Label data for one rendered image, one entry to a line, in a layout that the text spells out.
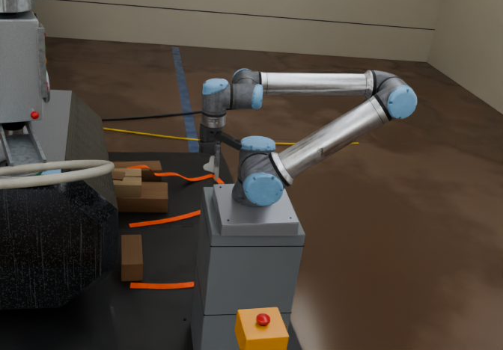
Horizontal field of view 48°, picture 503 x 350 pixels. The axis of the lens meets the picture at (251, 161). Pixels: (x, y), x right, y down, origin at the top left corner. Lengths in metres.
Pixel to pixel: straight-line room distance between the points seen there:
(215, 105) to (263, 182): 0.35
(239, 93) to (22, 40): 0.87
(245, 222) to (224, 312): 0.48
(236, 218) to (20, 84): 1.01
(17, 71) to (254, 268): 1.24
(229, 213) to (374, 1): 6.51
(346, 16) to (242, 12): 1.50
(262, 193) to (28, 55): 1.05
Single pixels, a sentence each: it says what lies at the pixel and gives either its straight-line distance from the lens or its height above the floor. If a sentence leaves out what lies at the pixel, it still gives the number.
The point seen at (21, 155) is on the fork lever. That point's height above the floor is 1.12.
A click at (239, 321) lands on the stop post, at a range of 1.62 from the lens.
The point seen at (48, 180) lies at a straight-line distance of 1.73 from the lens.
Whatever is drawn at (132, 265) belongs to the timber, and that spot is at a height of 0.13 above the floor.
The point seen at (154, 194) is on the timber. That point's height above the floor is 0.13.
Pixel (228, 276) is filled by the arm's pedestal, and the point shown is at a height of 0.64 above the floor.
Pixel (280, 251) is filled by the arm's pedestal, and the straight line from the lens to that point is 2.45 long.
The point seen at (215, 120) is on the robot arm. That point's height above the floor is 1.36.
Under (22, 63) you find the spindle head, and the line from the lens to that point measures 2.41.
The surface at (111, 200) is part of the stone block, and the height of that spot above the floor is 0.65.
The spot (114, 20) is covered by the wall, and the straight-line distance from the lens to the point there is 8.05.
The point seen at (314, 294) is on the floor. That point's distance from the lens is 3.50.
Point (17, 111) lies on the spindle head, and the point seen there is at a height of 1.22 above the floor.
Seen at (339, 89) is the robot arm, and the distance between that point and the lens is 2.25.
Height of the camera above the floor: 2.15
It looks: 26 degrees down
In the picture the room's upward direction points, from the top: 7 degrees clockwise
